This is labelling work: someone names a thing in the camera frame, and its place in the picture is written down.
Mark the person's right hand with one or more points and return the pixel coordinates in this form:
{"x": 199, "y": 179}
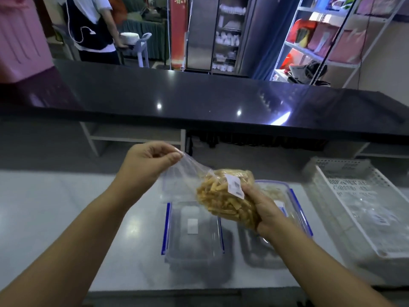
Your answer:
{"x": 271, "y": 220}

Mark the person's left hand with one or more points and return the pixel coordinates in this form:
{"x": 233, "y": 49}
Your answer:
{"x": 143, "y": 169}

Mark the pile of pale food cubes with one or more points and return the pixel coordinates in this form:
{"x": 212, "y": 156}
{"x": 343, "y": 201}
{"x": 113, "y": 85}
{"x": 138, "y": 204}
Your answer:
{"x": 271, "y": 192}

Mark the clear blue-clipped plastic container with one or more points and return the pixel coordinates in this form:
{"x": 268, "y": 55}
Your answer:
{"x": 303, "y": 217}
{"x": 166, "y": 227}

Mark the bag of yellow strip snacks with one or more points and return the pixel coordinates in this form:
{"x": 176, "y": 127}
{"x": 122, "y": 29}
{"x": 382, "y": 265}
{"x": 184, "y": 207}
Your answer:
{"x": 188, "y": 175}

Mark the bag of pale round snacks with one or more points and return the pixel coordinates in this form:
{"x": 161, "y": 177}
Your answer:
{"x": 377, "y": 214}

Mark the person's right forearm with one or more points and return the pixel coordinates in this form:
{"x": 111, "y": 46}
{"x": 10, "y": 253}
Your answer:
{"x": 326, "y": 271}

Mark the person's left forearm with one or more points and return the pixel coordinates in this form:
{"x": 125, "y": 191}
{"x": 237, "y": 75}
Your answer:
{"x": 64, "y": 252}

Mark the black cylindrical canister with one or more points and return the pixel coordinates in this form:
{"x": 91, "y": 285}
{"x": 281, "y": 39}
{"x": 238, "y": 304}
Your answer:
{"x": 190, "y": 147}

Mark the white perforated plastic basket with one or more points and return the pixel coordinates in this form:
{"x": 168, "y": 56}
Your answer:
{"x": 332, "y": 195}

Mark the black top bar counter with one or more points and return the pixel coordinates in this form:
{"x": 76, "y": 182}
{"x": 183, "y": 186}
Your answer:
{"x": 191, "y": 95}

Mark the pale plastic serving cart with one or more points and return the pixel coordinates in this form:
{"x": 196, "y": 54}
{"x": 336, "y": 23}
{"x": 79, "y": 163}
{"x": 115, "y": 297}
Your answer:
{"x": 143, "y": 47}

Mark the teal skirted table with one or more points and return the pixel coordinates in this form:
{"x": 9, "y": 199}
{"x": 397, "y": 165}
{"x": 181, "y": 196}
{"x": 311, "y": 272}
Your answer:
{"x": 150, "y": 38}

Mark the white flat mop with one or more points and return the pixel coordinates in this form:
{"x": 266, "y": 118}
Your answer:
{"x": 185, "y": 44}

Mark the stack of white plates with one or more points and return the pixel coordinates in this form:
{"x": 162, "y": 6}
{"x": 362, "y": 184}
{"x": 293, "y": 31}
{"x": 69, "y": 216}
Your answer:
{"x": 129, "y": 38}

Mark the red standing banner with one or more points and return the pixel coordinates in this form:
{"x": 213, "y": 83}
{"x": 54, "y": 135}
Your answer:
{"x": 178, "y": 31}

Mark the stainless steel dish cabinet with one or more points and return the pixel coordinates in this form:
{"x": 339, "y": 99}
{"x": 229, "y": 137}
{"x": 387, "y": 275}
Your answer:
{"x": 199, "y": 35}

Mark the white small appliance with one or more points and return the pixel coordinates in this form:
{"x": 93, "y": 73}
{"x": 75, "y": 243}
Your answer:
{"x": 298, "y": 73}

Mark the group of white dishes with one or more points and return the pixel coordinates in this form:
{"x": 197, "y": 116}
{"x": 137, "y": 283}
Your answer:
{"x": 228, "y": 39}

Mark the black small appliance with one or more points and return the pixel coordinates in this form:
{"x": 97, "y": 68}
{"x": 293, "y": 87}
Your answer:
{"x": 316, "y": 71}

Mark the red bucket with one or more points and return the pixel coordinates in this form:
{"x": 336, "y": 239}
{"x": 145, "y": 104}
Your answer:
{"x": 287, "y": 62}

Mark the white metal shelf rack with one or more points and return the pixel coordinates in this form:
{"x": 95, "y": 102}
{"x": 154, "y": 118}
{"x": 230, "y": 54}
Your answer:
{"x": 306, "y": 52}

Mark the blue curtain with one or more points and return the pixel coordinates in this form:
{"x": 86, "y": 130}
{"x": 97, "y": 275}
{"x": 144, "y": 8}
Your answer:
{"x": 271, "y": 44}

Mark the pink plastic bin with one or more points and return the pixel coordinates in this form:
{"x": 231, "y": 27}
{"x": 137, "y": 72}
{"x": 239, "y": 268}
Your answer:
{"x": 22, "y": 38}

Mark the narrow pink gift bag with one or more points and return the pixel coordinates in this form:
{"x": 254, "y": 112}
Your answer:
{"x": 321, "y": 39}

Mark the wide pink gift bag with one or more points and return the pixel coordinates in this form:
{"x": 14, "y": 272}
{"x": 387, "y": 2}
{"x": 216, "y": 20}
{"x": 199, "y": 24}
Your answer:
{"x": 348, "y": 47}

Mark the red gift box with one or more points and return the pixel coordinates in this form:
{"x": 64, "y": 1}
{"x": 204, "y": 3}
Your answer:
{"x": 292, "y": 28}

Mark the blue bottle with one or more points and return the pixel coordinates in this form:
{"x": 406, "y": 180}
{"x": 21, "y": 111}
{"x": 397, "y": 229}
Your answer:
{"x": 322, "y": 1}

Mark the patterned pink gift bag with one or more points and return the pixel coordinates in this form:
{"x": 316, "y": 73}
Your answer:
{"x": 378, "y": 4}

